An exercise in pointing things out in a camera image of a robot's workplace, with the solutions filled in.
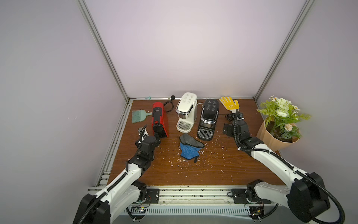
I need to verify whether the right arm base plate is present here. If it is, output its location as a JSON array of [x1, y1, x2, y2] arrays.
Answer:
[[227, 189, 272, 204]]

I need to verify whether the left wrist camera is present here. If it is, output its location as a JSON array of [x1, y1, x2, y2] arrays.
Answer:
[[138, 125, 149, 142]]

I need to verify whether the grey blue microfiber cloth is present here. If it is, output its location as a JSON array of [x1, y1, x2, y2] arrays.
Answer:
[[180, 133, 205, 163]]

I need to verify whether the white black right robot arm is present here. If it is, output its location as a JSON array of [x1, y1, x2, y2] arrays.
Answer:
[[223, 110, 346, 224]]

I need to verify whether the yellow work glove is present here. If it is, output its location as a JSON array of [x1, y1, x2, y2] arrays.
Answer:
[[219, 97, 240, 113]]

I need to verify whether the aluminium rail frame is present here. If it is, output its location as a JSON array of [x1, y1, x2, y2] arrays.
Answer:
[[75, 170, 319, 224]]

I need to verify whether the red coffee machine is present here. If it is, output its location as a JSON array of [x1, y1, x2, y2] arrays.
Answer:
[[152, 102, 169, 138]]

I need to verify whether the potted artificial plant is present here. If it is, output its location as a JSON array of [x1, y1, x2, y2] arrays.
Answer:
[[257, 96, 311, 151]]

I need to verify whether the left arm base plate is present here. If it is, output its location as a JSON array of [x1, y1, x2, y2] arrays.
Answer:
[[130, 188, 160, 205]]

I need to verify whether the green hand brush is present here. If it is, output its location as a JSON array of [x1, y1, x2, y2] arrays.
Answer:
[[131, 109, 152, 123]]

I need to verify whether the black power cord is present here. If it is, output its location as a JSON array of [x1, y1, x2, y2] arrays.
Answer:
[[163, 95, 176, 113]]

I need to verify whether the black coffee machine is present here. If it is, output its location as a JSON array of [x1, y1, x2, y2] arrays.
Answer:
[[197, 99, 220, 141]]

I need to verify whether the white coffee machine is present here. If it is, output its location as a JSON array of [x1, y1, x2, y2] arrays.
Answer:
[[175, 92, 198, 133]]

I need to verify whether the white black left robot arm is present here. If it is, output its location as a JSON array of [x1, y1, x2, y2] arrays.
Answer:
[[73, 126, 161, 224]]

